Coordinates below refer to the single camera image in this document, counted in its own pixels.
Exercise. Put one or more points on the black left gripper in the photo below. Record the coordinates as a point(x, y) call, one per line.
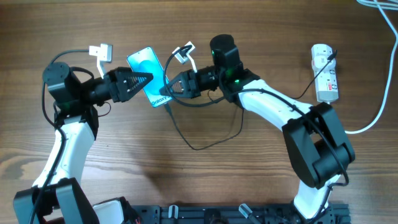
point(120, 91)

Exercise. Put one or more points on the blue Galaxy smartphone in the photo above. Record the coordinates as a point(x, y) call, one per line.
point(146, 61)

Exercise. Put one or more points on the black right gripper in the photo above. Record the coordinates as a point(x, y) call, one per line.
point(189, 92)

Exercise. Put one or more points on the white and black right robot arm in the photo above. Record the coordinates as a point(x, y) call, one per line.
point(317, 144)

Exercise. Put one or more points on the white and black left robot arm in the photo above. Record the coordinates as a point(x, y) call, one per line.
point(76, 123)

